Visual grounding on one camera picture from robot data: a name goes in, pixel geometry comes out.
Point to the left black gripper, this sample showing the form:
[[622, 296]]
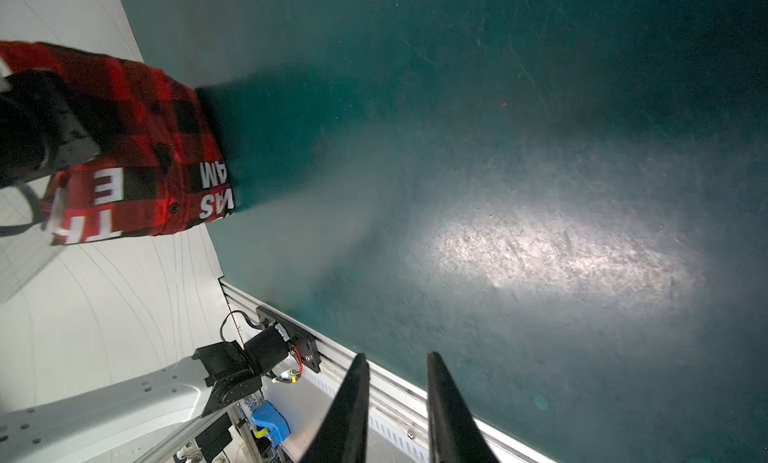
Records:
[[45, 127]]

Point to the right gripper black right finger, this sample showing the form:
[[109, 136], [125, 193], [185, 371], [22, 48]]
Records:
[[453, 433]]

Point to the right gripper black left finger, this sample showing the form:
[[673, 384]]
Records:
[[342, 435]]

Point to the red black plaid shirt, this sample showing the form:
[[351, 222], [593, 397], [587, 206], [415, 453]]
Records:
[[160, 170]]

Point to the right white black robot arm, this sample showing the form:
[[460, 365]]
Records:
[[206, 384]]

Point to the blue plastic object below table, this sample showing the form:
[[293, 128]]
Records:
[[266, 417]]

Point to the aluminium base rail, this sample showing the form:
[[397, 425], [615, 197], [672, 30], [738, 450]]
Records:
[[398, 409]]

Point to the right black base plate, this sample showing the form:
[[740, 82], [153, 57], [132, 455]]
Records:
[[296, 335]]

